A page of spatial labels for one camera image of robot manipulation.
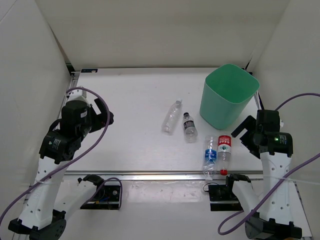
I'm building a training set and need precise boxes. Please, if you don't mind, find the aluminium table edge rail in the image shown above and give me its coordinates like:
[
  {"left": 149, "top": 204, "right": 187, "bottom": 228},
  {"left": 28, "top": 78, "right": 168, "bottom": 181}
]
[{"left": 65, "top": 170, "right": 264, "bottom": 176}]

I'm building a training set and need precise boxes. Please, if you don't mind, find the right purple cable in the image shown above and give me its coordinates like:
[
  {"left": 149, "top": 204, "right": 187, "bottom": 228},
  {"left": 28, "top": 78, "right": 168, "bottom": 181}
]
[{"left": 217, "top": 92, "right": 320, "bottom": 235}]

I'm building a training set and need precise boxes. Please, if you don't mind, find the purple cable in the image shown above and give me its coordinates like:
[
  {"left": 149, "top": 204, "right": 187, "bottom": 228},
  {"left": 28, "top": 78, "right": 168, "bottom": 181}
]
[
  {"left": 0, "top": 87, "right": 123, "bottom": 221},
  {"left": 217, "top": 92, "right": 320, "bottom": 235}
]

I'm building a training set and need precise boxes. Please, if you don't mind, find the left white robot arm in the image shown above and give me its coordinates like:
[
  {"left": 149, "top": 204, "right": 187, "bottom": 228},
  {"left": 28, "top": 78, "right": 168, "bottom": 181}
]
[{"left": 8, "top": 96, "right": 114, "bottom": 240}]

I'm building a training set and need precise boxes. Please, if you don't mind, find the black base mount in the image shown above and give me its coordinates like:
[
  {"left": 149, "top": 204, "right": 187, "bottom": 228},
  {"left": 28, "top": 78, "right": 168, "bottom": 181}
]
[
  {"left": 77, "top": 174, "right": 123, "bottom": 210},
  {"left": 202, "top": 174, "right": 251, "bottom": 212}
]

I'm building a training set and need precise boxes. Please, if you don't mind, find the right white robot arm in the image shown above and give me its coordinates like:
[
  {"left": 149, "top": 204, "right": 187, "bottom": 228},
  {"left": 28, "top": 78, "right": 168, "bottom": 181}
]
[{"left": 224, "top": 110, "right": 302, "bottom": 240}]

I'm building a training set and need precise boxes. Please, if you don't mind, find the clear bottle black label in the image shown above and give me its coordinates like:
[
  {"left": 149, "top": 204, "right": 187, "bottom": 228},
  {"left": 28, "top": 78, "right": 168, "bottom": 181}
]
[{"left": 182, "top": 112, "right": 198, "bottom": 143}]

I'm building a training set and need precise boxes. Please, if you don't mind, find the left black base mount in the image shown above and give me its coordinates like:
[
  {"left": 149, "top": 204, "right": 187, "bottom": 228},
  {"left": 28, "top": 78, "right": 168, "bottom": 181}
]
[{"left": 77, "top": 174, "right": 123, "bottom": 210}]

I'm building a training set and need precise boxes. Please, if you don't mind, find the clear bottle blue label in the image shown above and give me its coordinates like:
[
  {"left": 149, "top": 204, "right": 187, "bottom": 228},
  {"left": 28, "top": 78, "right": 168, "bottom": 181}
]
[{"left": 202, "top": 135, "right": 218, "bottom": 181}]

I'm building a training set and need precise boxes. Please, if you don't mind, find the clear bottle red label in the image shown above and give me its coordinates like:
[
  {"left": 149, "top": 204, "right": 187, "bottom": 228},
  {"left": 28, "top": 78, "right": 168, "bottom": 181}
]
[{"left": 217, "top": 134, "right": 232, "bottom": 176}]

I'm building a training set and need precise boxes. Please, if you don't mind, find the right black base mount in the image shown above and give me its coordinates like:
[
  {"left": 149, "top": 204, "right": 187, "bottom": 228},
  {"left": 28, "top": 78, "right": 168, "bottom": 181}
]
[{"left": 202, "top": 174, "right": 251, "bottom": 212}]

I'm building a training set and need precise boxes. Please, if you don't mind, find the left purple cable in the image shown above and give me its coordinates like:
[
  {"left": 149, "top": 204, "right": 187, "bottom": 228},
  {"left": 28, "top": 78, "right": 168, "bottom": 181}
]
[{"left": 0, "top": 87, "right": 123, "bottom": 221}]

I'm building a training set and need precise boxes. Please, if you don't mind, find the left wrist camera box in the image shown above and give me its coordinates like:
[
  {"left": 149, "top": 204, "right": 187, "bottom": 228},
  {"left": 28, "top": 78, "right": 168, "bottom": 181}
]
[{"left": 66, "top": 89, "right": 88, "bottom": 103}]

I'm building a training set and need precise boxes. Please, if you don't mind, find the green plastic bin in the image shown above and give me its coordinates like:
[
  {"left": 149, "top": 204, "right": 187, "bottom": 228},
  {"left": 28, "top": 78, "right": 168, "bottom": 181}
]
[{"left": 199, "top": 64, "right": 260, "bottom": 130}]

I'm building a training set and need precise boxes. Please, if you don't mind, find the clear bottle white cap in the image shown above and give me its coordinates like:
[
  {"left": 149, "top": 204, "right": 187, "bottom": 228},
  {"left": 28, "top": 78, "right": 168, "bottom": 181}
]
[{"left": 161, "top": 98, "right": 183, "bottom": 135}]

